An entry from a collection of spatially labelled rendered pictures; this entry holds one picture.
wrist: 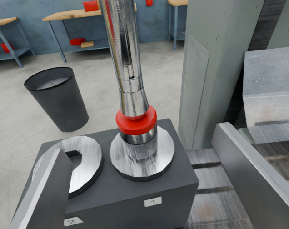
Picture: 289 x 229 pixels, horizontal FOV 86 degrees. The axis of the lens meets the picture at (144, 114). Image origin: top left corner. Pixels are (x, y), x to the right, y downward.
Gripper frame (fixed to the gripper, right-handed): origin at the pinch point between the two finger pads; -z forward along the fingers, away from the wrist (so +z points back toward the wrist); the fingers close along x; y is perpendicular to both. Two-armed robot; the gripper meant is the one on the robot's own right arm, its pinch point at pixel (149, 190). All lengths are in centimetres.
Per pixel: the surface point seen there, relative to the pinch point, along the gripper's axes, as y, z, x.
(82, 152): 9.3, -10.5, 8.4
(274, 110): 30, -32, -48
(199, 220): 29.1, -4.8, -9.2
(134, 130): 3.4, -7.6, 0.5
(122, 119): 3.2, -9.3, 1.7
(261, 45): 11, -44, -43
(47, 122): 122, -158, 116
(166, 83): 121, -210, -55
